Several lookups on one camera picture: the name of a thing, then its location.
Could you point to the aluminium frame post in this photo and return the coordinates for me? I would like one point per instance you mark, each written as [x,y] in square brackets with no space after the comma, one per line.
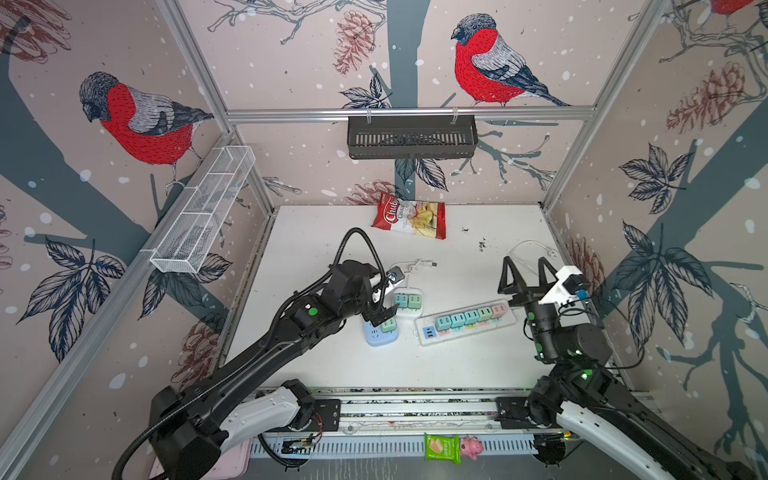
[645,23]
[188,22]

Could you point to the black hanging wire basket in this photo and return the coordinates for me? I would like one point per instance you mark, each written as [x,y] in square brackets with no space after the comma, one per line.
[412,137]

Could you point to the red white chips bag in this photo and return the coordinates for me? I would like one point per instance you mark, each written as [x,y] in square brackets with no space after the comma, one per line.
[420,218]

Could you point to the green snack packet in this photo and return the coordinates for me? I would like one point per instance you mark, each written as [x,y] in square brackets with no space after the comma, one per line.
[442,448]

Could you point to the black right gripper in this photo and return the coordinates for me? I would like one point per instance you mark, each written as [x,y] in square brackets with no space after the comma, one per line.
[522,292]

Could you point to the green charger plug spare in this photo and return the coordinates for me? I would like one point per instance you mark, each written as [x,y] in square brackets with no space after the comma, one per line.
[389,326]

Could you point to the teal charger plug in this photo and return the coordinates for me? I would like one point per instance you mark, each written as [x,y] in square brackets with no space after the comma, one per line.
[471,317]
[443,323]

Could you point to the pink pig toy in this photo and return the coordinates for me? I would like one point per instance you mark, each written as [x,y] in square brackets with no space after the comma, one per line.
[470,447]

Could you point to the blue square power strip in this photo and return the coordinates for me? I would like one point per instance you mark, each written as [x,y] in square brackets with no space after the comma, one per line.
[376,338]

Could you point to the green charger plug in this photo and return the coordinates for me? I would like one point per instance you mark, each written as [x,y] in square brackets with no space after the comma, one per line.
[415,301]
[485,314]

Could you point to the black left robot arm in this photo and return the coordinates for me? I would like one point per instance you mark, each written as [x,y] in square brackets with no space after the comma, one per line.
[186,429]

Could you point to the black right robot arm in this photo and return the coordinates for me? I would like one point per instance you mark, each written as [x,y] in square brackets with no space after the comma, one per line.
[581,395]

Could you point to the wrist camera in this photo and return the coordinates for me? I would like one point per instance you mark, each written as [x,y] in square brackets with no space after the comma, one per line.
[395,276]
[571,285]

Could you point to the aluminium frame post back right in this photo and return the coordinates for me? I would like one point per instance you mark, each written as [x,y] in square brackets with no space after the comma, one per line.
[645,23]

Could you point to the long white pastel power strip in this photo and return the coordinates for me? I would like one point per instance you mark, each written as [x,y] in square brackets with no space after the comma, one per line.
[427,335]

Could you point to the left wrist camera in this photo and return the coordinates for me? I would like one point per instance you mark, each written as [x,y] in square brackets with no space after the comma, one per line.
[395,276]

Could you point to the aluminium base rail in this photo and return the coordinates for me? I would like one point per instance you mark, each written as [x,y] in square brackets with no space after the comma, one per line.
[366,423]

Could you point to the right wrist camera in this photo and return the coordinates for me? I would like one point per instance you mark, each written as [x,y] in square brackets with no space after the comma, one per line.
[571,285]

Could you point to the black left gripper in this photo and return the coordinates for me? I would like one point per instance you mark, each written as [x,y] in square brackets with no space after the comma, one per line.
[382,315]

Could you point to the pink tray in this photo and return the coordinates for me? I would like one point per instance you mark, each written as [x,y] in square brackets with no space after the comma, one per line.
[231,464]

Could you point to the pink charger plug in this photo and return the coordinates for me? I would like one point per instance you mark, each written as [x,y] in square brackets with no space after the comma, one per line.
[499,310]

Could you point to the aluminium frame post back left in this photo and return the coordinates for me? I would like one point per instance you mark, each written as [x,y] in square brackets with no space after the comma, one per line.
[188,22]

